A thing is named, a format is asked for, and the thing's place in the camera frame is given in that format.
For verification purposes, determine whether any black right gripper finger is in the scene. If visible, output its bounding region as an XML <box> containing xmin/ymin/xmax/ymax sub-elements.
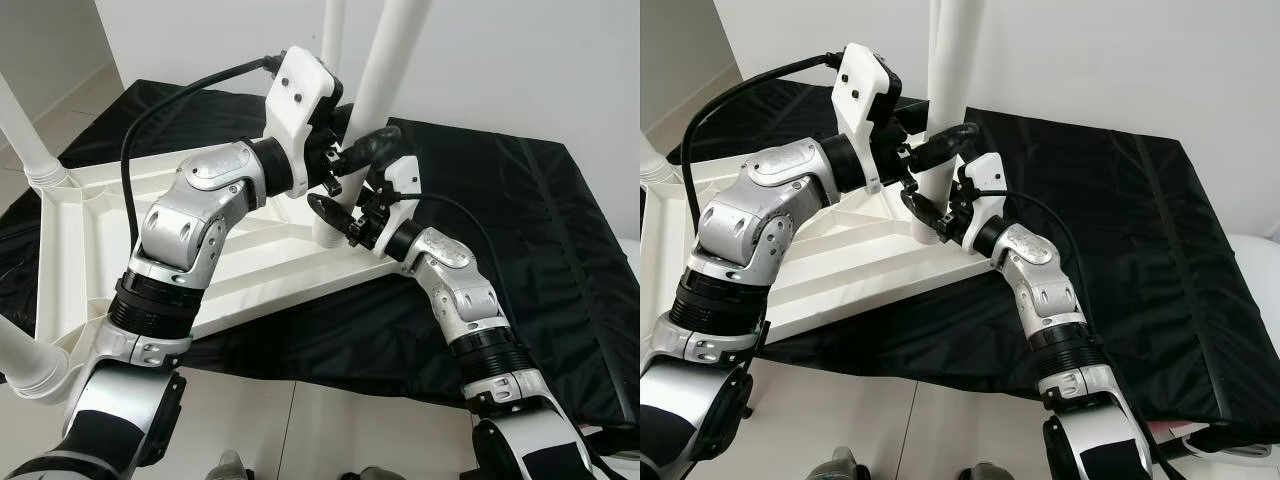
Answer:
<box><xmin>899</xmin><ymin>189</ymin><xmax>942</xmax><ymax>237</ymax></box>
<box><xmin>307</xmin><ymin>193</ymin><xmax>357</xmax><ymax>238</ymax></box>

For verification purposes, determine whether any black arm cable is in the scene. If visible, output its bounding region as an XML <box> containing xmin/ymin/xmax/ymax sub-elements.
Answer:
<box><xmin>683</xmin><ymin>50</ymin><xmax>846</xmax><ymax>231</ymax></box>
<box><xmin>1000</xmin><ymin>190</ymin><xmax>1081</xmax><ymax>291</ymax></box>
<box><xmin>415</xmin><ymin>193</ymin><xmax>501</xmax><ymax>281</ymax></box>
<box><xmin>120</xmin><ymin>55</ymin><xmax>286</xmax><ymax>256</ymax></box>

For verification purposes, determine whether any grey robot left leg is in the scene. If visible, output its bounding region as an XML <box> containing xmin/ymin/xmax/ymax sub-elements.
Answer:
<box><xmin>205</xmin><ymin>450</ymin><xmax>253</xmax><ymax>480</ymax></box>
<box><xmin>808</xmin><ymin>447</ymin><xmax>873</xmax><ymax>480</ymax></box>

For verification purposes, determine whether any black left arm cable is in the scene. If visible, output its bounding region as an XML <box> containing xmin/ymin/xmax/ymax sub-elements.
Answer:
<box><xmin>683</xmin><ymin>50</ymin><xmax>846</xmax><ymax>231</ymax></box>
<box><xmin>120</xmin><ymin>55</ymin><xmax>286</xmax><ymax>256</ymax></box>

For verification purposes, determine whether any white plastic table top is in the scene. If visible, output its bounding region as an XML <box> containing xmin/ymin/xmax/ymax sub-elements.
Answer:
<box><xmin>640</xmin><ymin>150</ymin><xmax>1001</xmax><ymax>346</ymax></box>
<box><xmin>0</xmin><ymin>150</ymin><xmax>401</xmax><ymax>401</ymax></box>

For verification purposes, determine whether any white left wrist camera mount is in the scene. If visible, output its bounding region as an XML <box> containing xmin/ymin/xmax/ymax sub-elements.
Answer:
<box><xmin>832</xmin><ymin>43</ymin><xmax>896</xmax><ymax>191</ymax></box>
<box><xmin>265</xmin><ymin>47</ymin><xmax>336</xmax><ymax>196</ymax></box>

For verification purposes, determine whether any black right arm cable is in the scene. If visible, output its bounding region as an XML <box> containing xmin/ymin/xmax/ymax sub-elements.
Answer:
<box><xmin>1000</xmin><ymin>190</ymin><xmax>1081</xmax><ymax>291</ymax></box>
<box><xmin>415</xmin><ymin>193</ymin><xmax>501</xmax><ymax>281</ymax></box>

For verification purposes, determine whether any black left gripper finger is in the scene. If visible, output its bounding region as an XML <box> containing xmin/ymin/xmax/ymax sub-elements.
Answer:
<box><xmin>338</xmin><ymin>125</ymin><xmax>403</xmax><ymax>173</ymax></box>
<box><xmin>913</xmin><ymin>121</ymin><xmax>982</xmax><ymax>169</ymax></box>

